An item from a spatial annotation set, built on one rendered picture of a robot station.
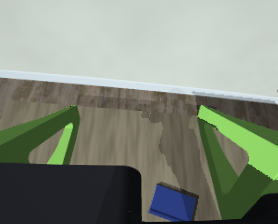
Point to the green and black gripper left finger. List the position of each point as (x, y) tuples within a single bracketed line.
[(17, 142)]

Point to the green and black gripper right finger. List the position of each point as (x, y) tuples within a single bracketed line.
[(236, 195)]

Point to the blue flat rectangular pad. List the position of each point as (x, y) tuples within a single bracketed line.
[(171, 205)]

